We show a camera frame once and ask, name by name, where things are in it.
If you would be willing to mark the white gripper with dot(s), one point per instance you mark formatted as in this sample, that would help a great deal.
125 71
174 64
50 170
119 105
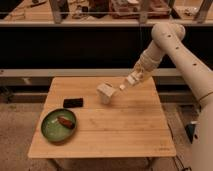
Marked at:
132 79

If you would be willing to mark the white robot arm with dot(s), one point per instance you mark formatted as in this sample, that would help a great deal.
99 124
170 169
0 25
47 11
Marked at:
167 40

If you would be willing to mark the brown bottle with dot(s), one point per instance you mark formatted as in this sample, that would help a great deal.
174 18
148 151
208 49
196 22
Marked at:
67 123

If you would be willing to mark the green ceramic bowl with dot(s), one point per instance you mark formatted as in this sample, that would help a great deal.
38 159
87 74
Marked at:
52 130

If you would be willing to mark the wooden table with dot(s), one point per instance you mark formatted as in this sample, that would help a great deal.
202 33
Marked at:
132 125

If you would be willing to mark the black rectangular block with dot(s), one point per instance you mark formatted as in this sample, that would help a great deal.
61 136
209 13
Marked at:
73 103

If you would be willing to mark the blue foot pedal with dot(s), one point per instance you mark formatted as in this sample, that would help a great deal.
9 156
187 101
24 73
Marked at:
190 131

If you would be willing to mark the background workbench shelf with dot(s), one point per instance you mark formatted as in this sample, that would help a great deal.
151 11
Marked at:
105 12

